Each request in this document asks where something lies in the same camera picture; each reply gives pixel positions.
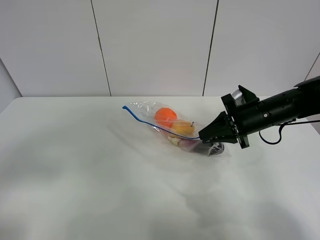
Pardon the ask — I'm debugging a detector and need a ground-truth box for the yellow pear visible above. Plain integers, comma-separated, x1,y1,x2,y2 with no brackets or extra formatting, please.
171,120,195,137

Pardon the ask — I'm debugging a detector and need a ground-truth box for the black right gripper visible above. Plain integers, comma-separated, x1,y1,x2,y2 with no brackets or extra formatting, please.
198,85,268,149

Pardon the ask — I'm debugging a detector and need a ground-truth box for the clear zip bag blue seal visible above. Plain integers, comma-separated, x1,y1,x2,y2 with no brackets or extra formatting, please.
122,101,227,157

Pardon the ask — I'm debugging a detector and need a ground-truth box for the purple eggplant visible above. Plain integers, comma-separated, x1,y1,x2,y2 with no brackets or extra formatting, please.
178,139,225,156

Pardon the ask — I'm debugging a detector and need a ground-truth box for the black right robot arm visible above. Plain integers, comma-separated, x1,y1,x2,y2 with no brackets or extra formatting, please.
199,77,320,149

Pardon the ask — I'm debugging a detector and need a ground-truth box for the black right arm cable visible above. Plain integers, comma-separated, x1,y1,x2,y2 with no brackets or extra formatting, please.
258,119,320,145

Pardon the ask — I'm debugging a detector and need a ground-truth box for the orange fruit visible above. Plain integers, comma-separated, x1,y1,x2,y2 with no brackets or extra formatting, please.
154,107,178,128

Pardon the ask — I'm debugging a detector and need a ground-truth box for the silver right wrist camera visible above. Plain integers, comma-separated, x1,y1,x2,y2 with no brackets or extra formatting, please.
231,89,246,106

